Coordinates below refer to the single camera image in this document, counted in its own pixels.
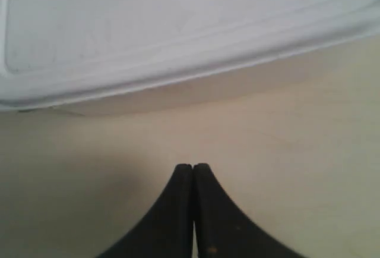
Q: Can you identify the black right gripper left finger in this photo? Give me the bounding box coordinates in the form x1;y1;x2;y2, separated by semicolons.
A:
99;164;194;258

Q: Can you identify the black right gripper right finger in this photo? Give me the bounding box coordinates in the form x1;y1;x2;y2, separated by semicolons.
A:
193;163;293;257

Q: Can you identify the white lidded plastic container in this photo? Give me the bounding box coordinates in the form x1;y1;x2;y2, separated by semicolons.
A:
1;0;379;112

